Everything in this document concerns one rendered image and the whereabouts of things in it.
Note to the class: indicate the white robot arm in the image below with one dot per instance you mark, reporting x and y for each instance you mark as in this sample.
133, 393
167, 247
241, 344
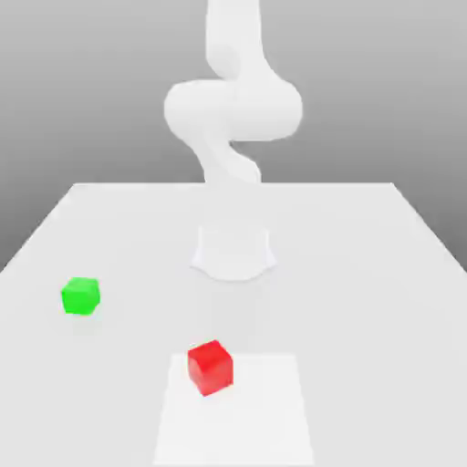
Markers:
233, 109

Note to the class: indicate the small red cube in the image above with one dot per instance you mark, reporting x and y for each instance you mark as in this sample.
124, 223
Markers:
210, 367

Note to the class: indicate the small green cube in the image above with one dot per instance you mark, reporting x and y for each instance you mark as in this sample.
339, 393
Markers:
80, 296

